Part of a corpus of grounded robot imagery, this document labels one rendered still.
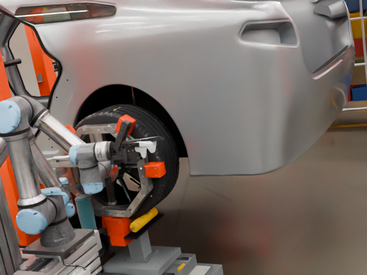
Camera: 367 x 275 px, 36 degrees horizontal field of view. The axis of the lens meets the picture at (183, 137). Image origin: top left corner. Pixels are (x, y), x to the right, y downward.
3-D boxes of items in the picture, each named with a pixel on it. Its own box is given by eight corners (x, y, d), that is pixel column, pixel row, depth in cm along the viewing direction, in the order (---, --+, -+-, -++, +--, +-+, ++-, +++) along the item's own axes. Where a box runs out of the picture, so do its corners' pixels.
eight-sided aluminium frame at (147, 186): (159, 213, 320) (141, 120, 307) (153, 218, 314) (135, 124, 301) (81, 211, 345) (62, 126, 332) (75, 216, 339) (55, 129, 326)
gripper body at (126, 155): (144, 159, 215) (114, 162, 217) (141, 136, 214) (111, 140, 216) (138, 162, 207) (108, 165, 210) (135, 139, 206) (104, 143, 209)
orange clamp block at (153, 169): (152, 173, 315) (166, 173, 311) (145, 178, 309) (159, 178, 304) (149, 161, 314) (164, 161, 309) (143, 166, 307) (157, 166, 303)
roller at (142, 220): (160, 213, 346) (159, 204, 345) (136, 234, 321) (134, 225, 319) (152, 213, 349) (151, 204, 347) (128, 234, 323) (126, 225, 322)
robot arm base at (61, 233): (61, 247, 233) (56, 225, 231) (33, 246, 240) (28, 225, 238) (82, 232, 246) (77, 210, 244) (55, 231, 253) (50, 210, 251)
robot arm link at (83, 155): (78, 163, 221) (73, 142, 219) (104, 160, 219) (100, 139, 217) (70, 169, 214) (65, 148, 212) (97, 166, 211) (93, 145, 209)
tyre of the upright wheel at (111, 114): (198, 142, 325) (108, 82, 340) (180, 155, 305) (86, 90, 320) (154, 225, 355) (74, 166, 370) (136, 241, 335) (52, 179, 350)
